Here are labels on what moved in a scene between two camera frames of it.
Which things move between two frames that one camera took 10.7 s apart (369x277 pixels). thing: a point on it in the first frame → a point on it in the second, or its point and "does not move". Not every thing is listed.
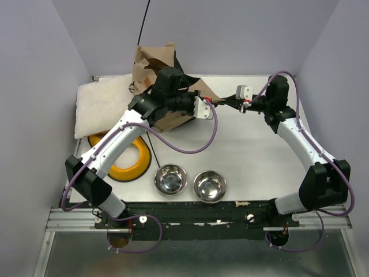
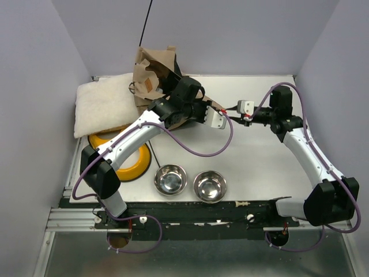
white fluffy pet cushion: (99, 104) does not move
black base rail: (196, 220) does not move
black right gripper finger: (231, 100) → (241, 119)
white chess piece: (243, 203) does not move
